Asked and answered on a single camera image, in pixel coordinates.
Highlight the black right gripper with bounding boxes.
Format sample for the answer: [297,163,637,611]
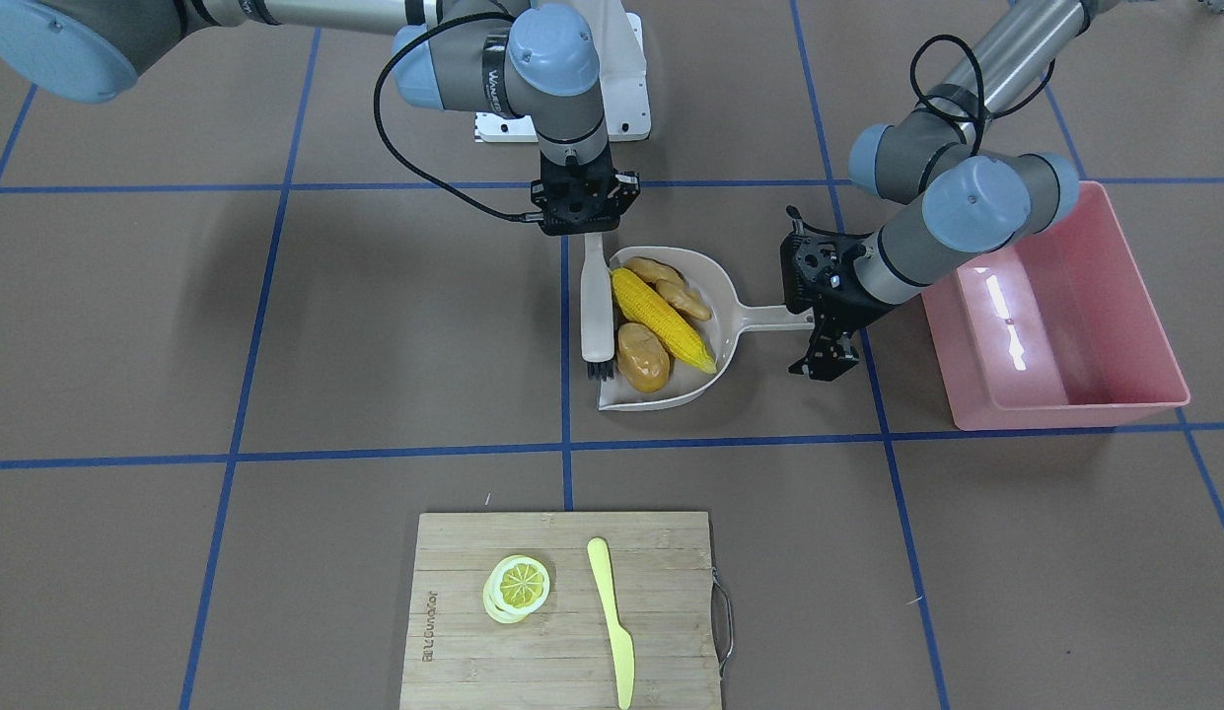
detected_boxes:
[530,154,640,237]

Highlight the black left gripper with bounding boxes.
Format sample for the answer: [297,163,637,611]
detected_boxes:
[781,204,896,382]

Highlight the beige brush black bristles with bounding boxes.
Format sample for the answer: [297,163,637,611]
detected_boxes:
[579,233,614,382]

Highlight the beige plastic dustpan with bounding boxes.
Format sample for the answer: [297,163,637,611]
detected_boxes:
[599,246,818,413]

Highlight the yellow toy corn cob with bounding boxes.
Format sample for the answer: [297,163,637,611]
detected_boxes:
[611,268,718,376]

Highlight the tan toy ginger root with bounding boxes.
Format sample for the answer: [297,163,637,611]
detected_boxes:
[624,256,712,320]

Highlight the brown toy potato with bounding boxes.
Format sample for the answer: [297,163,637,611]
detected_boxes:
[614,320,672,392]

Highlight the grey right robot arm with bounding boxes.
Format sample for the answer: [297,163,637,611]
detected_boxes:
[0,1,640,237]

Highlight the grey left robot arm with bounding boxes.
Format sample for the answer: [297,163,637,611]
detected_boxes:
[778,1,1113,382]

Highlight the pink plastic bin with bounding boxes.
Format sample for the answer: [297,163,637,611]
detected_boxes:
[922,180,1191,431]

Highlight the yellow plastic knife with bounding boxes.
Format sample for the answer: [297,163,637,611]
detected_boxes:
[586,536,636,709]

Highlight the yellow lemon slices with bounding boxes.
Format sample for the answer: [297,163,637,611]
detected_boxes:
[482,555,551,624]

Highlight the bamboo cutting board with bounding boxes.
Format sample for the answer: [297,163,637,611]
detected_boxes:
[399,512,723,709]

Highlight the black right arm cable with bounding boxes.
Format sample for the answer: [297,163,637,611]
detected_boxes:
[373,12,545,222]

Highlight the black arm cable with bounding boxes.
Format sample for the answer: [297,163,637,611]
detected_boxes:
[909,36,1056,159]
[373,12,545,222]

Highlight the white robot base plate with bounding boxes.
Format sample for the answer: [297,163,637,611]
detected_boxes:
[472,1,652,162]

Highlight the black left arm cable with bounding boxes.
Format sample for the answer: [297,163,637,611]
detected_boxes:
[909,36,1056,159]

